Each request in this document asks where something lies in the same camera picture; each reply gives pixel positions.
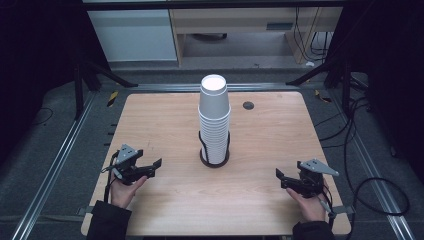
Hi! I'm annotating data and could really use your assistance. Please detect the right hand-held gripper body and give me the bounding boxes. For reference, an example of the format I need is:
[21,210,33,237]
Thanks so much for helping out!
[285,158,340,199]

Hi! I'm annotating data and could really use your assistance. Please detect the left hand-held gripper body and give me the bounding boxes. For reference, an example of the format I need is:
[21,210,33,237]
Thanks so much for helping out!
[100,143,148,186]

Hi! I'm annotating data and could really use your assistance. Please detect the black wire cup holder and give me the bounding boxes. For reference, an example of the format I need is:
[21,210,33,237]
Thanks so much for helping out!
[198,130,232,169]

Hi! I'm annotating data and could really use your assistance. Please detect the stack of white cups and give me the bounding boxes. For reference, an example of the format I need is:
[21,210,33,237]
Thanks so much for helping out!
[197,73,232,166]

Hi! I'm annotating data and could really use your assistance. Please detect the person's right hand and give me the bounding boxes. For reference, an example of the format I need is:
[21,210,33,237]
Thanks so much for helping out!
[285,179,331,224]

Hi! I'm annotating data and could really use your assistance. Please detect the person's left hand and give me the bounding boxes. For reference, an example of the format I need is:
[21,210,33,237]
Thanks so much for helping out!
[109,175,149,210]

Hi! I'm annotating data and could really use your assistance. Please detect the black metal stand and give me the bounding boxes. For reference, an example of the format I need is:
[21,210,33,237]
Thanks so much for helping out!
[73,59,139,121]
[285,59,353,118]

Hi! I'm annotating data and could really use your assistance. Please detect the white cabinet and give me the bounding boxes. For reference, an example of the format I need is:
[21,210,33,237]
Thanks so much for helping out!
[87,9,178,63]

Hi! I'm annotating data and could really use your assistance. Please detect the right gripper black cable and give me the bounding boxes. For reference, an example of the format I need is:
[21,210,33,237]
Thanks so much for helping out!
[316,184,337,231]

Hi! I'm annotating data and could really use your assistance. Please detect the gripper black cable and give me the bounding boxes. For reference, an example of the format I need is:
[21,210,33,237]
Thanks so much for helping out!
[316,184,337,231]
[103,151,120,204]

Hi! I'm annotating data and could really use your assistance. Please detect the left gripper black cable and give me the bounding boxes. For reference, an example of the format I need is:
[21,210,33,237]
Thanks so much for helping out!
[103,151,120,204]

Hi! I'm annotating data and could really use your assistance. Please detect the grey table bracket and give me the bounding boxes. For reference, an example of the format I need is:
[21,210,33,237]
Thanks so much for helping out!
[76,205,95,217]
[333,205,356,216]

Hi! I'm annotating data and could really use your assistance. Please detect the long metal floor rail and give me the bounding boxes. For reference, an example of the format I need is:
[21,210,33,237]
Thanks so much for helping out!
[11,91,97,240]
[328,89,416,240]

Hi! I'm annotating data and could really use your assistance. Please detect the short metal floor rail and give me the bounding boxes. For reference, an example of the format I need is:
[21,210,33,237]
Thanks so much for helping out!
[128,82,301,94]

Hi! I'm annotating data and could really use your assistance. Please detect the thin black floor cable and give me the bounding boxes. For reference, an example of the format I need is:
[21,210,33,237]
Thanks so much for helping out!
[31,106,55,127]

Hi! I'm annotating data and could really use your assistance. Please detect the looped black floor cable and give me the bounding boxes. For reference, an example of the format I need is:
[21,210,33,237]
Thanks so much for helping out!
[345,96,411,240]

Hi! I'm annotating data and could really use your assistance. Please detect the black cables under desk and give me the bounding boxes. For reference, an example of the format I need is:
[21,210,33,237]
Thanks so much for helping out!
[293,6,334,64]

